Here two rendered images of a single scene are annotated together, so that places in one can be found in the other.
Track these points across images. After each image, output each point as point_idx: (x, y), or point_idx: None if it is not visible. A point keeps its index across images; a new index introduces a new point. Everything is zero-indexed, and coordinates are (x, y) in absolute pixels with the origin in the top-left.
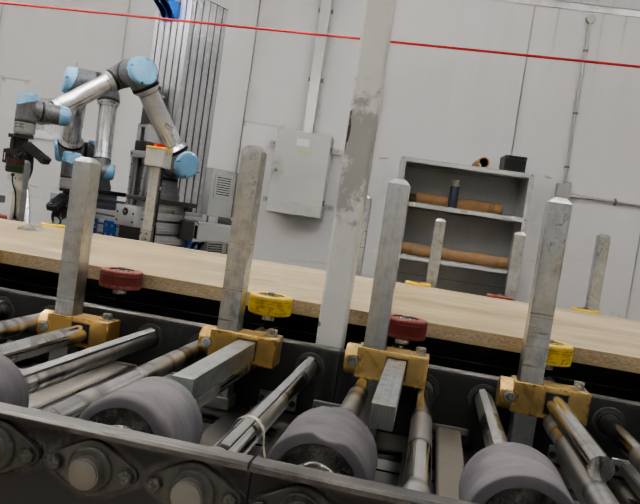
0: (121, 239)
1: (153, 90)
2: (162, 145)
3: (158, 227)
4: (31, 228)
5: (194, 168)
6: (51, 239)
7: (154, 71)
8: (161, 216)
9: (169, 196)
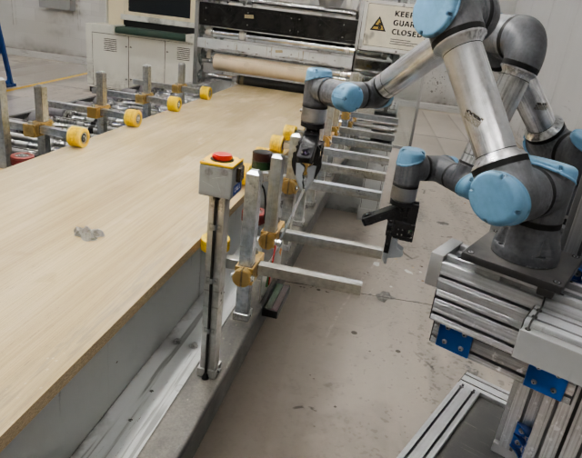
0: (122, 281)
1: (448, 44)
2: (213, 156)
3: (476, 301)
4: (75, 233)
5: (505, 209)
6: None
7: (445, 6)
8: (485, 283)
9: (506, 253)
